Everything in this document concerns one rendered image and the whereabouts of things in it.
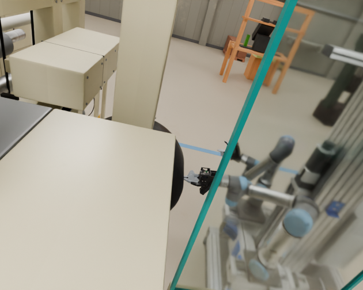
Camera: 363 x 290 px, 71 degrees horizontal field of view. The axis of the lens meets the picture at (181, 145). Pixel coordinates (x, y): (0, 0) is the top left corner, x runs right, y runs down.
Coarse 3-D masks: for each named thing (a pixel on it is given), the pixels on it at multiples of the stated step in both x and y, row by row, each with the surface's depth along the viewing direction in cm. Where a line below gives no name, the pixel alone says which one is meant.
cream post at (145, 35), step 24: (144, 0) 61; (168, 0) 61; (144, 24) 64; (168, 24) 63; (120, 48) 67; (144, 48) 67; (168, 48) 69; (120, 72) 70; (144, 72) 70; (120, 96) 74; (144, 96) 74; (120, 120) 79; (144, 120) 78
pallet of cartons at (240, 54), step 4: (228, 36) 1024; (232, 36) 1031; (228, 40) 1009; (232, 40) 950; (224, 48) 1052; (232, 48) 966; (224, 52) 1052; (236, 52) 974; (240, 52) 976; (244, 52) 976; (236, 56) 987; (240, 56) 984; (244, 56) 984; (244, 60) 989
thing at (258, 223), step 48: (288, 0) 38; (336, 0) 37; (288, 48) 41; (336, 48) 41; (288, 96) 46; (336, 96) 46; (240, 144) 52; (288, 144) 51; (336, 144) 51; (240, 192) 59; (288, 192) 59; (336, 192) 58; (192, 240) 68; (240, 240) 68; (288, 240) 68; (336, 240) 67; (192, 288) 82; (240, 288) 82; (288, 288) 81; (336, 288) 80
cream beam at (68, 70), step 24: (48, 48) 96; (72, 48) 102; (96, 48) 110; (24, 72) 85; (48, 72) 85; (72, 72) 85; (96, 72) 99; (24, 96) 90; (48, 96) 90; (72, 96) 90
